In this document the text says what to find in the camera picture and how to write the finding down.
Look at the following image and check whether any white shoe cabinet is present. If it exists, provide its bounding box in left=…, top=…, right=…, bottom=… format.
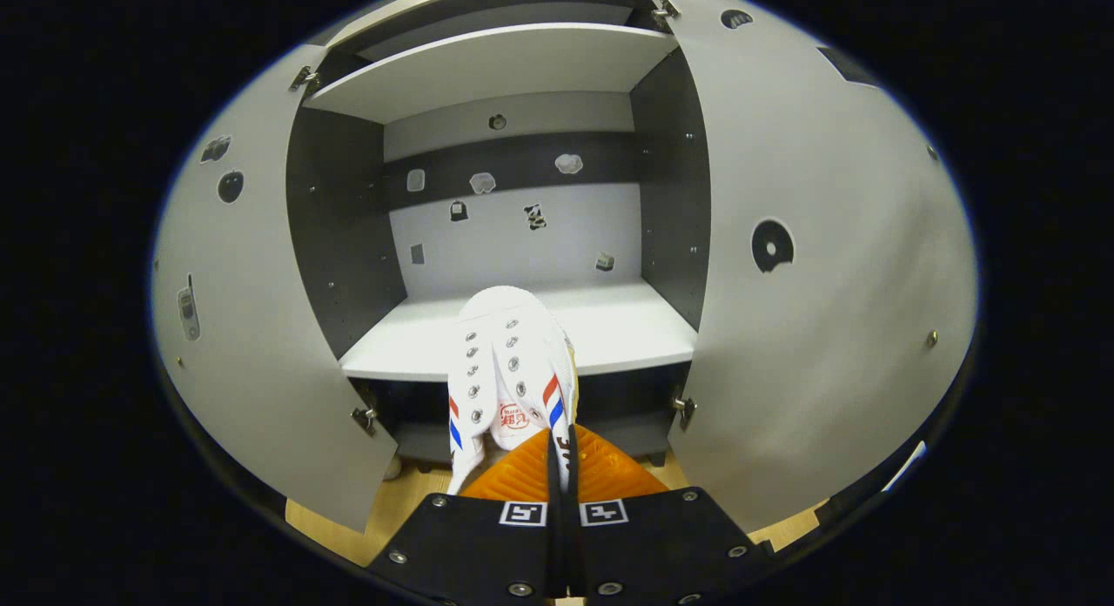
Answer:
left=285, top=0, right=710, bottom=468

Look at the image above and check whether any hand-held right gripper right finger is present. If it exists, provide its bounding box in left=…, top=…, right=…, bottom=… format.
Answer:
left=566, top=423, right=775, bottom=605

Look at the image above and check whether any white shoe cabinet door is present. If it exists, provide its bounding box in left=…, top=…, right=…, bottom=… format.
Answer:
left=648, top=0, right=980, bottom=535
left=150, top=44, right=399, bottom=535

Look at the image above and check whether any white striped shoe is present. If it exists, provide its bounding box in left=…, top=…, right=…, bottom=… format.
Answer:
left=446, top=286, right=580, bottom=495

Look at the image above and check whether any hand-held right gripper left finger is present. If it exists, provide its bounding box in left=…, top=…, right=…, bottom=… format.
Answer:
left=366, top=428, right=567, bottom=603

